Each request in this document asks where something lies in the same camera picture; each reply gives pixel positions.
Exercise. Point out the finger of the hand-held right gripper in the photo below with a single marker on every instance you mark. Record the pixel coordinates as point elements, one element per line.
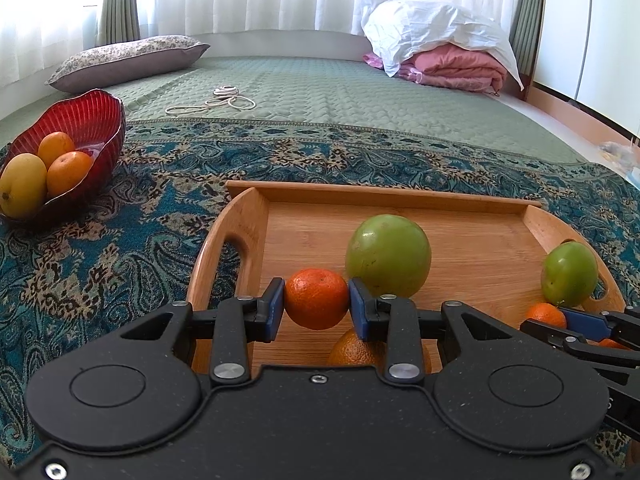
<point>585,322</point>
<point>550,334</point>

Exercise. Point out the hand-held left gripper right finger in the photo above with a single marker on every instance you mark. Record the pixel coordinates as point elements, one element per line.
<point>357,310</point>

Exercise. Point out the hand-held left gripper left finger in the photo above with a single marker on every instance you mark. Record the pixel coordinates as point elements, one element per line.
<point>275,310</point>

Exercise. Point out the small tangerine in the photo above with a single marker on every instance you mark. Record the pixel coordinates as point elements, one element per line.
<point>545,315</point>
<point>611,344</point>

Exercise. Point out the large orange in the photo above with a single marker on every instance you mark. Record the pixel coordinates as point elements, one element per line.
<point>355,352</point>

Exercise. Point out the small green apple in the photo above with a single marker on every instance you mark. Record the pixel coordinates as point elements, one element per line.
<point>570,274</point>

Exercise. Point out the large green apple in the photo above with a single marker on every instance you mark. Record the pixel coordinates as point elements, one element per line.
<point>389,255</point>

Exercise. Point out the blue paisley blanket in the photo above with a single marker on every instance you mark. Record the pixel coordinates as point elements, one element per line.
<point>125,240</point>

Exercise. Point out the green quilted bedspread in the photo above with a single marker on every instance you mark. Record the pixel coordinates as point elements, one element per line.
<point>350,95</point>

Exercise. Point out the pink folded blanket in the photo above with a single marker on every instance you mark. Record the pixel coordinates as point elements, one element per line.
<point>455,67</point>

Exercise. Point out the red glass bowl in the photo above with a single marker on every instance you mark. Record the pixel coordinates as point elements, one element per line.
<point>75,115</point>

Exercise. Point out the yellow mango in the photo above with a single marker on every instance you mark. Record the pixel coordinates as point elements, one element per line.
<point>22,185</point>

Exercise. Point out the white wardrobe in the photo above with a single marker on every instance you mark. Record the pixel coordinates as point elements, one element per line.
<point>590,35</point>

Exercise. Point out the floral pillow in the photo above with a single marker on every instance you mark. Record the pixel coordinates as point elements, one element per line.
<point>125,60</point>

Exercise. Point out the white duvet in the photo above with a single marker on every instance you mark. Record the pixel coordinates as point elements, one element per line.
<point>435,25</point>

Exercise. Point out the green curtain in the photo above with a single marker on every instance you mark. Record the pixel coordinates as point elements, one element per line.
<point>117,0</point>
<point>527,20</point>

